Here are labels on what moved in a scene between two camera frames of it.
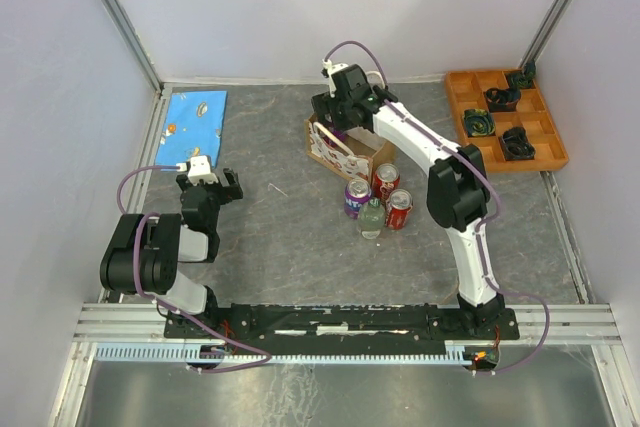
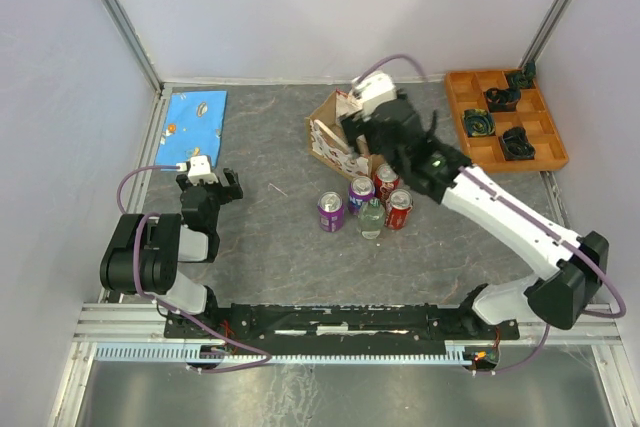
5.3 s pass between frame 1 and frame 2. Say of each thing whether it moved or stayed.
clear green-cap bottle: stayed
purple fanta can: stayed
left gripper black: stayed
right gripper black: moved
